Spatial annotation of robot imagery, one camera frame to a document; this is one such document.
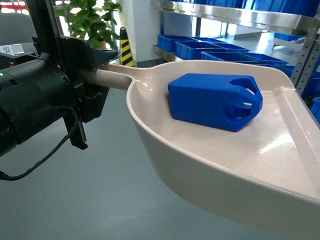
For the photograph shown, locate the black cable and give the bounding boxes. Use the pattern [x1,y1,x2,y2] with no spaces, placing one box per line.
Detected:
[0,106,80,181]

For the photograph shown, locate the potted green plant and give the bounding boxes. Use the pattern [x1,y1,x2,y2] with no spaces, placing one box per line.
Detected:
[54,0,122,49]

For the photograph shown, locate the blue plastic part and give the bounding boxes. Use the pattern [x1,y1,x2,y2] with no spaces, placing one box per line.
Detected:
[167,73,263,132]

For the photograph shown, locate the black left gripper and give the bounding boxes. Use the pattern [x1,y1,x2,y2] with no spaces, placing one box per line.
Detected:
[56,37,121,123]

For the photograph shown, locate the beige plastic scoop tray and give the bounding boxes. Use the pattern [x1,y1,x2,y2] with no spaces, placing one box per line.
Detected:
[77,59,320,238]

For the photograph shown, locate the steel shelf rack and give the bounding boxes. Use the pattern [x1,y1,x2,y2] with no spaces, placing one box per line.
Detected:
[151,0,320,95]

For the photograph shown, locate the yellow black traffic cone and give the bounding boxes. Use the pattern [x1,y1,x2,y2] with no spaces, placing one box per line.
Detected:
[119,27,135,67]

